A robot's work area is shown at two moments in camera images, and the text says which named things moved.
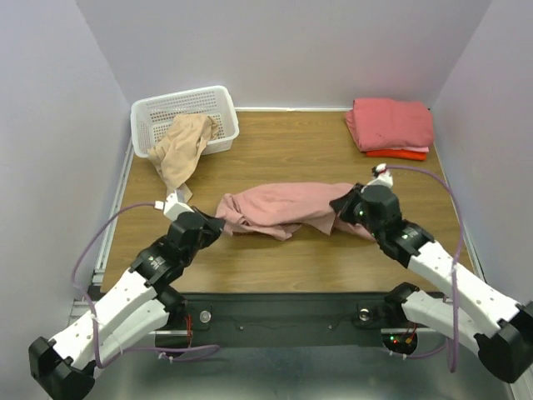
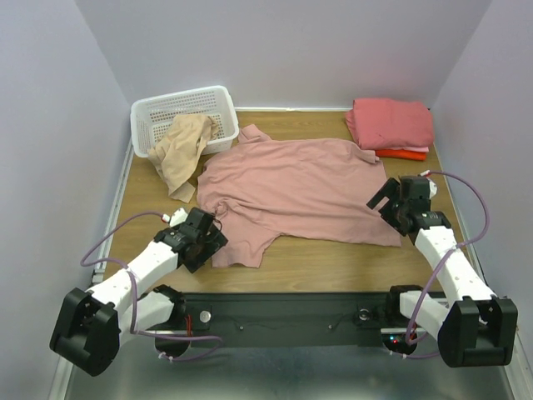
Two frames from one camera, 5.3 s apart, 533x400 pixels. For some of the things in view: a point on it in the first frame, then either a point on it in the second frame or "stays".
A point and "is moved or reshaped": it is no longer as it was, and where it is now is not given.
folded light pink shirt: (422, 149) stays
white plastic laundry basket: (150, 118) stays
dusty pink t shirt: (276, 212) is moved or reshaped
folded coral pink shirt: (378, 123) stays
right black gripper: (350, 201) to (386, 201)
